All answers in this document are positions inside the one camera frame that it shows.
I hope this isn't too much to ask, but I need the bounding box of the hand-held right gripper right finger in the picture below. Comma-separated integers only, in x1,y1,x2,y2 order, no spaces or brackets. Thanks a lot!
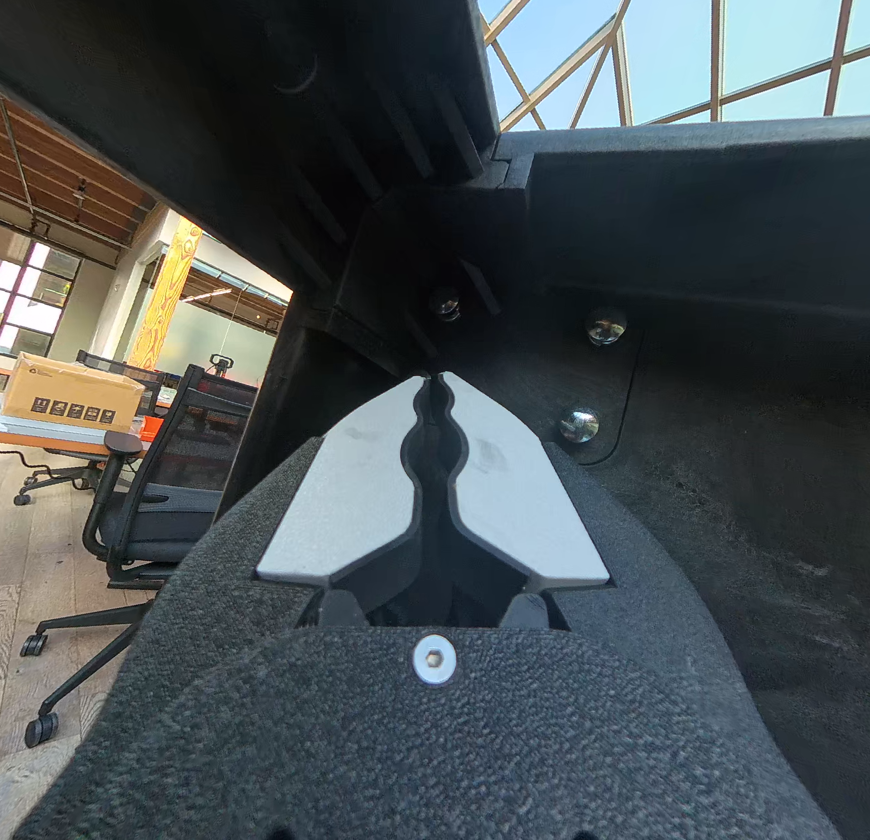
432,371,611,596

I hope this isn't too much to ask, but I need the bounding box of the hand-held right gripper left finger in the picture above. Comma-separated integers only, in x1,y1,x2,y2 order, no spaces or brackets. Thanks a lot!
256,374,433,591

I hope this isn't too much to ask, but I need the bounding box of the black plastic cart tray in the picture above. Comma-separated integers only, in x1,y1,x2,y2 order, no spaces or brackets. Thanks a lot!
216,116,870,840

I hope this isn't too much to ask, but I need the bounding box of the black plastic cart leg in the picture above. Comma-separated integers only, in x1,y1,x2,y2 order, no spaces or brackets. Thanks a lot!
0,0,503,297

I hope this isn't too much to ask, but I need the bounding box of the grey wooden-edged desk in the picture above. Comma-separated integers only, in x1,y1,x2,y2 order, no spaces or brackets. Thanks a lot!
0,415,167,459

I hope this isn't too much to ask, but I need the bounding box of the frosted glass partition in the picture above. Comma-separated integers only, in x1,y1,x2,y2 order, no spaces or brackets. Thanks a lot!
153,262,292,387

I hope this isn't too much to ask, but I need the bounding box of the wooden beam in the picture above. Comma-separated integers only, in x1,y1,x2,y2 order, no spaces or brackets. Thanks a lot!
128,216,205,371

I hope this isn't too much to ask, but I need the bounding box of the cardboard box with black icons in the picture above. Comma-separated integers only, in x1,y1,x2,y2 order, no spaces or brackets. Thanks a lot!
0,351,145,434

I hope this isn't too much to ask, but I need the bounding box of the black-framed window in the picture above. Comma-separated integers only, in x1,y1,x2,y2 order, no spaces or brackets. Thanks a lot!
0,238,84,360

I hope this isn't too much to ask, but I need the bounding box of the glass skylight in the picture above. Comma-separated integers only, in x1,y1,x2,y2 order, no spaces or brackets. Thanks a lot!
471,0,870,133

